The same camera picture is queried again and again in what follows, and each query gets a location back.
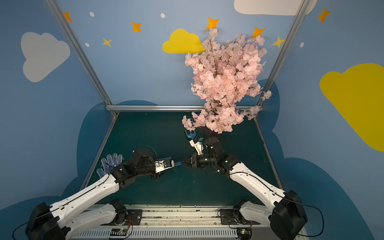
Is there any blue garden fork wooden handle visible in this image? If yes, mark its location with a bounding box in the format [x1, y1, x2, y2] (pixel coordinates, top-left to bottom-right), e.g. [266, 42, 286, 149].
[185, 130, 196, 140]

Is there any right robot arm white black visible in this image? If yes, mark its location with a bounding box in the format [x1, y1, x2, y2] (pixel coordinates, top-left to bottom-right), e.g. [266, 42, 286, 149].
[182, 137, 308, 240]

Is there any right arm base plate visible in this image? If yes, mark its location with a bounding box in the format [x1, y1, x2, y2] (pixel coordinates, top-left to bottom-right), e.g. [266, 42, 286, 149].
[218, 209, 260, 225]

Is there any circuit board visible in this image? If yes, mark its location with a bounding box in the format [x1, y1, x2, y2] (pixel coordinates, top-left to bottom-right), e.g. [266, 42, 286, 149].
[236, 228, 252, 240]
[109, 228, 129, 239]

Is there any back aluminium frame bar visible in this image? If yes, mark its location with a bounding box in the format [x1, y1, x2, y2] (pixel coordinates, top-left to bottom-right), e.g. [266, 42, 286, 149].
[105, 104, 263, 112]

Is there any left circuit board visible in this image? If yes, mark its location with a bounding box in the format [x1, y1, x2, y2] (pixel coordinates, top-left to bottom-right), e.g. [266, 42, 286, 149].
[109, 228, 129, 239]

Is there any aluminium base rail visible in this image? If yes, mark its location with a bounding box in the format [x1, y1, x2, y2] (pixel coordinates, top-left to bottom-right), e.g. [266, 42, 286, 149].
[72, 205, 278, 240]

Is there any right circuit board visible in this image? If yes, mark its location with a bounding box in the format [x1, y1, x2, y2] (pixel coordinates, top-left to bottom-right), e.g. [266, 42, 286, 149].
[236, 228, 252, 240]

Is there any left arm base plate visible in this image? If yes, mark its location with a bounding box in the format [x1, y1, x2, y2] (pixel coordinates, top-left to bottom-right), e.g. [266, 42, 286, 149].
[103, 209, 143, 226]

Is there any clear test tube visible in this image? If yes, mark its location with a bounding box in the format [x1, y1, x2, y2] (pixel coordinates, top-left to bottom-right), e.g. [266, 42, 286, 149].
[159, 157, 174, 169]

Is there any aluminium frame post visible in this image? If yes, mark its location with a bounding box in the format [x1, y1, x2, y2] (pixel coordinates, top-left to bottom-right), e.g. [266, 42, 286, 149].
[45, 0, 113, 107]
[256, 0, 312, 106]

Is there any pink cherry blossom tree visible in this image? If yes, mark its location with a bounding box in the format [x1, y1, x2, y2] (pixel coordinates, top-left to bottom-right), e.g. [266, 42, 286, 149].
[182, 29, 272, 134]

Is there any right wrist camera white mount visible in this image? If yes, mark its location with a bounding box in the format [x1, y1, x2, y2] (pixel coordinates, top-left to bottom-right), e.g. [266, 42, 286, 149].
[189, 138, 203, 155]

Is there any right aluminium frame post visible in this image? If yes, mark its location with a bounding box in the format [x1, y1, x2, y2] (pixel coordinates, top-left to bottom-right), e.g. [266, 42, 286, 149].
[256, 0, 312, 106]

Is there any left aluminium frame post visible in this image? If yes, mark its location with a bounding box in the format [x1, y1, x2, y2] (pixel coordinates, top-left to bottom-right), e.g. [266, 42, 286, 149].
[45, 0, 113, 107]

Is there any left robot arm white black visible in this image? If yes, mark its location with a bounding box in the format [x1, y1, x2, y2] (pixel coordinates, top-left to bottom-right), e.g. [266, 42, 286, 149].
[23, 151, 164, 240]

